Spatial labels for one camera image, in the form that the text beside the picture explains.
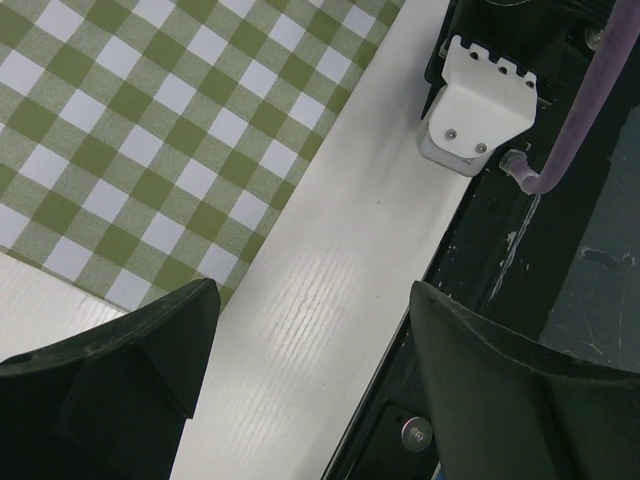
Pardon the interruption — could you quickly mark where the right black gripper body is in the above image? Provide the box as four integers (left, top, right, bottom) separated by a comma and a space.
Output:
423, 1, 614, 120

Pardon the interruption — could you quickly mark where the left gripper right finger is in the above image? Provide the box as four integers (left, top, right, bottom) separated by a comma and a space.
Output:
409, 281, 639, 479

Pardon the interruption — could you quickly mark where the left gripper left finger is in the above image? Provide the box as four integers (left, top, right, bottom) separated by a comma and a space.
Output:
1, 278, 220, 479

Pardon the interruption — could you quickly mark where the green white checkered tablecloth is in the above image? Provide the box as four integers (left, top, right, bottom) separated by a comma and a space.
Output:
1, 1, 401, 310

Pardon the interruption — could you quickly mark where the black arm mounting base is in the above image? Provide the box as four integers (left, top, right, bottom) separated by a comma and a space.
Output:
324, 54, 639, 479

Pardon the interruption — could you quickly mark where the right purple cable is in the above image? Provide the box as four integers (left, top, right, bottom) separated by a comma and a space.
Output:
499, 0, 640, 195

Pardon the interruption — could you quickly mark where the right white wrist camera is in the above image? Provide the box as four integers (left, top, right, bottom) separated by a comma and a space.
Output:
417, 35, 538, 177

